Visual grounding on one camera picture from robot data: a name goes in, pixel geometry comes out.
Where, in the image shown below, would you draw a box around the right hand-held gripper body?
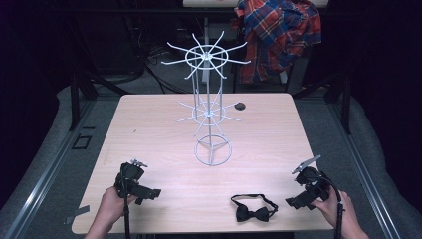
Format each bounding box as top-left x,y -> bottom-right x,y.
291,154 -> 332,204

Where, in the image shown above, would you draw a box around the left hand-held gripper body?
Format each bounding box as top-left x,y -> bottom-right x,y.
113,158 -> 149,200

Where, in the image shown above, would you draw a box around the black bow tie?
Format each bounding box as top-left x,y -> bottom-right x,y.
230,193 -> 280,223

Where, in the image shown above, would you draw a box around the white wire display rack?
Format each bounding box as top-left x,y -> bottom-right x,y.
160,30 -> 252,167

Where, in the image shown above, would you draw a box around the person's right hand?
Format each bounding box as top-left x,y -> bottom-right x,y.
311,189 -> 354,230

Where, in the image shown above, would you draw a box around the person's left hand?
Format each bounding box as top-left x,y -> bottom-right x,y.
99,185 -> 137,229

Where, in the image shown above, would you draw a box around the black tape square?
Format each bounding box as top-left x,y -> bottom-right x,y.
71,133 -> 93,151

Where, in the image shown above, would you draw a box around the grey tape strip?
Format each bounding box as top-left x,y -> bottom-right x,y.
62,204 -> 92,226

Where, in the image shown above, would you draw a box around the black metal stand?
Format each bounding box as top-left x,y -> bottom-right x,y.
292,71 -> 353,135
67,68 -> 131,132

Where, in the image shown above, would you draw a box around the red blue plaid shirt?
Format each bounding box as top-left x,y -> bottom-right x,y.
231,0 -> 323,85

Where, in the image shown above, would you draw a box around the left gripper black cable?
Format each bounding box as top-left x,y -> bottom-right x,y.
119,163 -> 131,239

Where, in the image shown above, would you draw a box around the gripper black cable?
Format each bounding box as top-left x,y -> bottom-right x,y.
315,174 -> 344,239
119,163 -> 131,239

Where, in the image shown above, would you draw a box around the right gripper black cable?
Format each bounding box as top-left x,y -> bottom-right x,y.
315,174 -> 344,239

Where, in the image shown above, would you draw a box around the aluminium floor rail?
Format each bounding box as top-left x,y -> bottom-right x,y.
326,99 -> 403,239
0,99 -> 98,239

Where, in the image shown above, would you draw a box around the black floor cables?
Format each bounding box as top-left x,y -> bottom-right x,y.
137,19 -> 193,95

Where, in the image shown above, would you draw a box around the white metal post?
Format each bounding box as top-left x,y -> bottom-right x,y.
200,15 -> 213,85

